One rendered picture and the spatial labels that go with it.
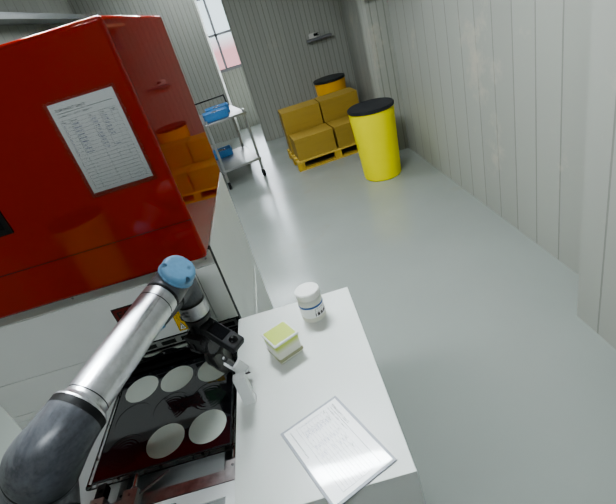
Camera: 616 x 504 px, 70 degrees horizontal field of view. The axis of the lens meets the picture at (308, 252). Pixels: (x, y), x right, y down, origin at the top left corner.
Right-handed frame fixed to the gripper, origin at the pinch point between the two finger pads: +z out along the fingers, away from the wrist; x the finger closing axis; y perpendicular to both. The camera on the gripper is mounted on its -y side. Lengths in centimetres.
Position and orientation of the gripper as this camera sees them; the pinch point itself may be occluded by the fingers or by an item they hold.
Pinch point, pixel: (228, 369)
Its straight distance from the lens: 130.8
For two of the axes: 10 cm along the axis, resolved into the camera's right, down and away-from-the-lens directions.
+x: -4.9, 5.4, -6.8
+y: -8.3, -0.6, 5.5
